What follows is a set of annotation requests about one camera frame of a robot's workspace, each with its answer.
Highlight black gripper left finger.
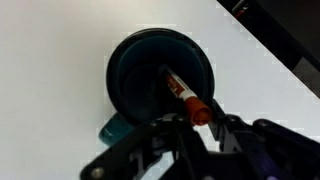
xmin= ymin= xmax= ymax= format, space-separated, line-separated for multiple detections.
xmin=79 ymin=115 xmax=192 ymax=180

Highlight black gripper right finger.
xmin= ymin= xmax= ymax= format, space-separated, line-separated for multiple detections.
xmin=209 ymin=99 xmax=320 ymax=180

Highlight red capped marker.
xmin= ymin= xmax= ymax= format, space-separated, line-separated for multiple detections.
xmin=159 ymin=65 xmax=212 ymax=126

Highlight dark teal speckled mug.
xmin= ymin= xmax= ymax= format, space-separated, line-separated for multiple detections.
xmin=99 ymin=28 xmax=215 ymax=146

